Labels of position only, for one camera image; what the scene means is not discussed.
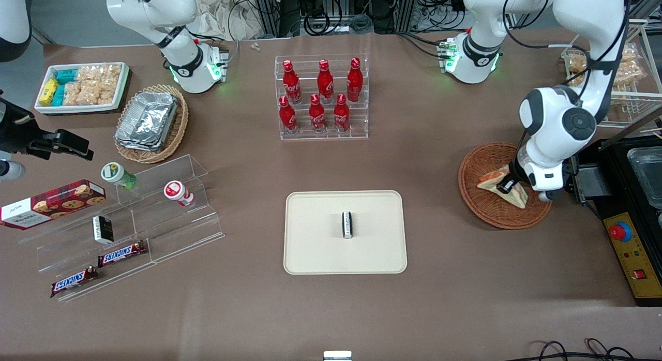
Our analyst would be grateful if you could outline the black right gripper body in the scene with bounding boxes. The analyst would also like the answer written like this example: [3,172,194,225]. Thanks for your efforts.
[0,98,41,156]

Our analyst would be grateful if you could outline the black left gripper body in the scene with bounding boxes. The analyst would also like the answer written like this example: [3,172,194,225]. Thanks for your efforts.
[508,155,528,188]

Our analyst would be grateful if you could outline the triangular sandwich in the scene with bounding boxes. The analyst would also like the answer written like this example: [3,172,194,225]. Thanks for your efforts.
[476,166,529,209]

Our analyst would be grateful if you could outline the white rectangular snack tray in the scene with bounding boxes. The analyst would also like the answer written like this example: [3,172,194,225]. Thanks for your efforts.
[34,62,130,115]

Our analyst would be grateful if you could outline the round brown wicker basket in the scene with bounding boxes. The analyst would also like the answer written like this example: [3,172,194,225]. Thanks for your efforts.
[458,142,553,230]

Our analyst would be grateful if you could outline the oval tan wicker basket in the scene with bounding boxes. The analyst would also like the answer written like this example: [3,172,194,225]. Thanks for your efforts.
[113,84,189,164]

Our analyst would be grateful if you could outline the beige plastic tray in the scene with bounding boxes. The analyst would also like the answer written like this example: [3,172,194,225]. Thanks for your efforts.
[283,190,408,275]

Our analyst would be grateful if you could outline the green lidded drink bottle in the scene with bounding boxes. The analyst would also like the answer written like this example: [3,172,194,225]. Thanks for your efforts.
[101,162,138,190]

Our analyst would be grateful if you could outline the clear rice cracker bag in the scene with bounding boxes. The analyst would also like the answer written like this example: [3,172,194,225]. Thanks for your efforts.
[63,82,84,107]
[101,64,122,88]
[83,83,121,106]
[77,65,103,85]

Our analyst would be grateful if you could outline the yellow snack pack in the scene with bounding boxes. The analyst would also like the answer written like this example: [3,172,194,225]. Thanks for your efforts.
[40,78,58,106]

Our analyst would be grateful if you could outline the red tartan cookie box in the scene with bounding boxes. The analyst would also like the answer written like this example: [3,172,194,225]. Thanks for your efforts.
[0,179,107,231]

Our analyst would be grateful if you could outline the aluminium foil container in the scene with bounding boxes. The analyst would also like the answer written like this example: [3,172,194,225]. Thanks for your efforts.
[116,91,179,144]

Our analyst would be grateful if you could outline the small black white carton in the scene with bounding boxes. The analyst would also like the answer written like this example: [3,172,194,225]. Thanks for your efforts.
[92,215,114,245]

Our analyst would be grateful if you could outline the black yellow sealing machine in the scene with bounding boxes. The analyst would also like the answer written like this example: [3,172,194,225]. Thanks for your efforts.
[564,136,662,307]

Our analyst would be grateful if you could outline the red lidded drink bottle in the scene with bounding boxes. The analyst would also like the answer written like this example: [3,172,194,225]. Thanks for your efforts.
[164,180,194,207]

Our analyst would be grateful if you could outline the brown Snickers bar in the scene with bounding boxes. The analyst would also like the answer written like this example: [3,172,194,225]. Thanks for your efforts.
[50,266,99,298]
[97,240,147,268]

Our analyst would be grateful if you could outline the red emergency stop button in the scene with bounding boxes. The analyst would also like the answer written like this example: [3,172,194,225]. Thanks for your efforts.
[609,221,633,243]

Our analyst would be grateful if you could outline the clear bagged fried snack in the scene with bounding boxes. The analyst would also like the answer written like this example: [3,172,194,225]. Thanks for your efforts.
[566,50,591,87]
[614,43,645,88]

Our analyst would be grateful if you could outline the clear plastic food container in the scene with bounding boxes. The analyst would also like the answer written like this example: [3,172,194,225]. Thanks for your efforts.
[627,146,662,209]

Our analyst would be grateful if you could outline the clear acrylic stepped shelf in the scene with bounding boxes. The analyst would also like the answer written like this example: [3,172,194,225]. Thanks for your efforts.
[18,154,225,303]

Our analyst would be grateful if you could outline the clear acrylic bottle rack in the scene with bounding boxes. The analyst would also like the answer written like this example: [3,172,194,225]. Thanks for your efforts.
[274,53,369,141]

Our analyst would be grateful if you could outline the red cola bottle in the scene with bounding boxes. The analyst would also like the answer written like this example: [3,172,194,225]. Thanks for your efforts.
[279,96,299,135]
[347,57,364,103]
[334,94,351,133]
[317,59,334,104]
[282,60,302,104]
[309,94,327,133]

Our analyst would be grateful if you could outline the crumpled beige cloth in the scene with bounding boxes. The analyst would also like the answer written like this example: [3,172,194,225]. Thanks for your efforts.
[194,0,264,41]

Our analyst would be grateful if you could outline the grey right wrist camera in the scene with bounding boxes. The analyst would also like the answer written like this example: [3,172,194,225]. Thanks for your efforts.
[0,161,25,182]

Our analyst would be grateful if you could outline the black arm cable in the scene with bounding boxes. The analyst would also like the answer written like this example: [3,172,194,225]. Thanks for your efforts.
[503,0,633,87]

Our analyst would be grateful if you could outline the white wire rack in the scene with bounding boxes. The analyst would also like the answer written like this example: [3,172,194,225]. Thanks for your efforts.
[561,19,662,129]

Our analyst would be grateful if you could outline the black floor cables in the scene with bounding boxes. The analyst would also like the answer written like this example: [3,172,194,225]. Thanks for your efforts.
[517,339,662,361]

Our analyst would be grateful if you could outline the black cable bundle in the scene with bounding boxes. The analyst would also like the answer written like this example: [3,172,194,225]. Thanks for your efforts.
[419,0,466,31]

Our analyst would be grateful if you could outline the aluminium frame post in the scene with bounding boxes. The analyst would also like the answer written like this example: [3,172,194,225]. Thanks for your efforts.
[396,0,422,33]
[252,0,290,38]

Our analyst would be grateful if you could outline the black coiled cable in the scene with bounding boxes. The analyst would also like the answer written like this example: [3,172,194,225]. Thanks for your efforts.
[303,10,332,37]

